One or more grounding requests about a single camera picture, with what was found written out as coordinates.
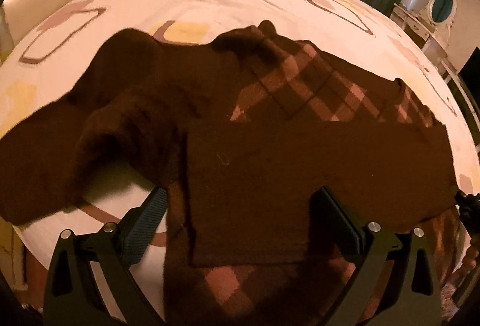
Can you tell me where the brown plaid sweater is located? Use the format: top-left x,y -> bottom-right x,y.
1,21 -> 460,325

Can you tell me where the black flat television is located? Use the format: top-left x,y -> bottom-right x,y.
459,47 -> 480,93

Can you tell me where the white vanity dressing table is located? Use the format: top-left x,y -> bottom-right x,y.
390,4 -> 448,66

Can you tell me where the oval vanity mirror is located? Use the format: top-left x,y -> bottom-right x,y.
425,0 -> 457,34

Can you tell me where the patterned white bed sheet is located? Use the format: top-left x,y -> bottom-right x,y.
1,0 -> 479,325

